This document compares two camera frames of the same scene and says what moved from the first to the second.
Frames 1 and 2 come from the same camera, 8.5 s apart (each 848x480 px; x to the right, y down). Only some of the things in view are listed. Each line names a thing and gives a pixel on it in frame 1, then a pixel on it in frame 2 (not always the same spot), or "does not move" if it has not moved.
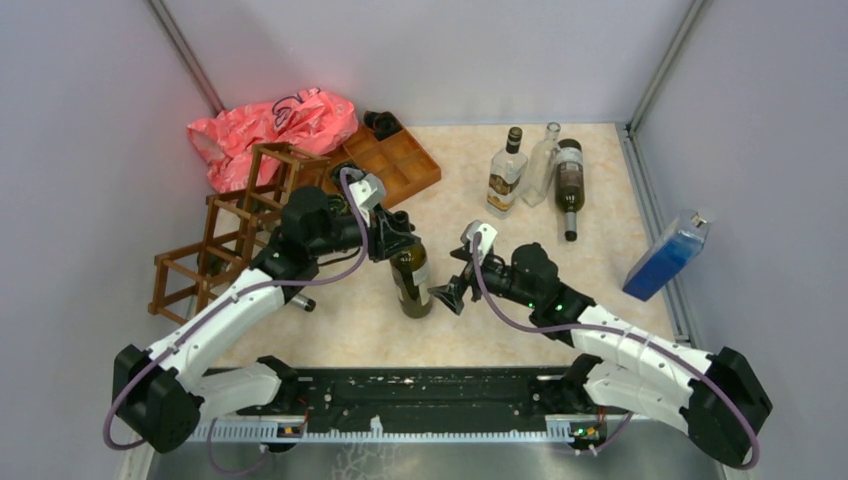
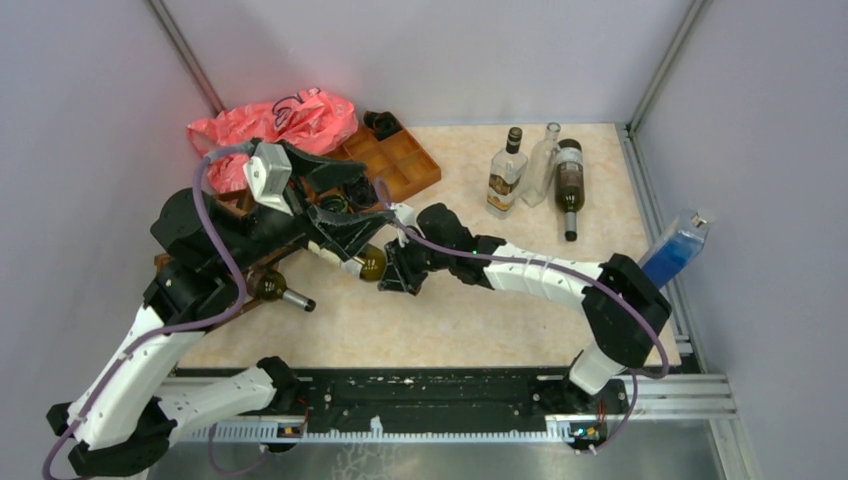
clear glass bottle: x=541 y=166 does not move
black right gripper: x=452 y=293 to x=398 y=274
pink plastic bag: x=223 y=141 does not move
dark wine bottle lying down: x=570 y=182 does not move
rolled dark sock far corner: x=384 y=124 does not move
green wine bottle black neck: x=411 y=275 to x=369 y=265
